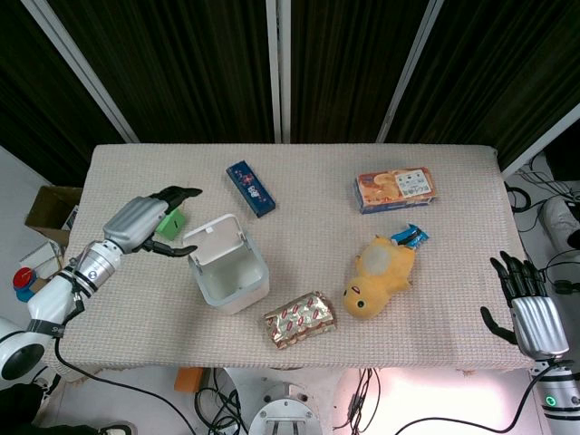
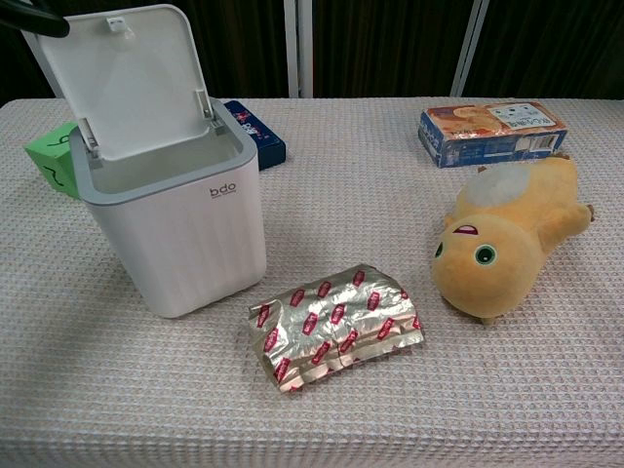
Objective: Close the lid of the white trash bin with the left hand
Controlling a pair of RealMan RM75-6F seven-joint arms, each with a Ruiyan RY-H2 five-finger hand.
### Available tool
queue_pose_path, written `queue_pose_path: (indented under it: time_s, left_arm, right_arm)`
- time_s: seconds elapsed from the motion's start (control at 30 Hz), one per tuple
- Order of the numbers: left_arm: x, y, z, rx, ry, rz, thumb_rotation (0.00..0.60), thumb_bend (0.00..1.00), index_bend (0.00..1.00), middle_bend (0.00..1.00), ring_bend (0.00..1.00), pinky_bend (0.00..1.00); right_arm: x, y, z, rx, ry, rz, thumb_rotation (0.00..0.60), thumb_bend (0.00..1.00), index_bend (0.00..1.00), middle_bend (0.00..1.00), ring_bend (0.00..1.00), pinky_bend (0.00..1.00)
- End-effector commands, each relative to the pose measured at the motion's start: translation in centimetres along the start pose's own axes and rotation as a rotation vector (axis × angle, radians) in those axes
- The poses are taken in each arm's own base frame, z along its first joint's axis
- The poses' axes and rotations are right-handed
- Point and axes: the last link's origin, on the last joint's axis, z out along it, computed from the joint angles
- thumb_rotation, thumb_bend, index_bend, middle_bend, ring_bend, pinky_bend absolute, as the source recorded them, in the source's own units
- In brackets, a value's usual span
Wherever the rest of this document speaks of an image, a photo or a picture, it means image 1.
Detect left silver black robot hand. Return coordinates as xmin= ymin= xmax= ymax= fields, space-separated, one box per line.
xmin=102 ymin=185 xmax=203 ymax=259

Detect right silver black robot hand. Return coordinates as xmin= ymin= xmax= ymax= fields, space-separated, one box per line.
xmin=479 ymin=250 xmax=570 ymax=361

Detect white trash bin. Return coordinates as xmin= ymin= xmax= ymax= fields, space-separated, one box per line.
xmin=182 ymin=213 xmax=271 ymax=316

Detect robot base column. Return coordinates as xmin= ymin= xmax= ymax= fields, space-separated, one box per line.
xmin=221 ymin=366 xmax=350 ymax=435

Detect green small box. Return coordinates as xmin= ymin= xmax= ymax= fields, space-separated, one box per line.
xmin=155 ymin=206 xmax=188 ymax=241

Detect brown cardboard box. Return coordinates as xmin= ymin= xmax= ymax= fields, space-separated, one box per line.
xmin=24 ymin=185 xmax=83 ymax=246

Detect white sneaker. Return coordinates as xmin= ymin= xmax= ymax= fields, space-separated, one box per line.
xmin=538 ymin=195 xmax=580 ymax=249

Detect dark blue long box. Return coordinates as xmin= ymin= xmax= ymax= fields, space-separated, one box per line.
xmin=225 ymin=159 xmax=277 ymax=219

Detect blue snack wrapper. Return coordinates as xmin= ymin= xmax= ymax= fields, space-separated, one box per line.
xmin=390 ymin=223 xmax=430 ymax=252

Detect yellow plush duck toy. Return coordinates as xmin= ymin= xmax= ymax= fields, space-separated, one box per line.
xmin=342 ymin=234 xmax=417 ymax=320

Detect beige textured tablecloth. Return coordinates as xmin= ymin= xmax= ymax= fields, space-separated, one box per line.
xmin=54 ymin=143 xmax=536 ymax=373

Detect orange small box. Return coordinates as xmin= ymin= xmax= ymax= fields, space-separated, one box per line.
xmin=174 ymin=367 xmax=205 ymax=393

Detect orange snack box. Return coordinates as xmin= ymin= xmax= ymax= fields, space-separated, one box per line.
xmin=353 ymin=166 xmax=440 ymax=215

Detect gold foil snack bag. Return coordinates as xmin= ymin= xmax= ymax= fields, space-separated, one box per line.
xmin=263 ymin=290 xmax=339 ymax=351

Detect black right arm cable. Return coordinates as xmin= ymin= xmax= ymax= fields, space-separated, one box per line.
xmin=391 ymin=362 xmax=566 ymax=435

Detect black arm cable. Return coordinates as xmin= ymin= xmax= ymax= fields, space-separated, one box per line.
xmin=391 ymin=362 xmax=566 ymax=435
xmin=53 ymin=337 xmax=203 ymax=435

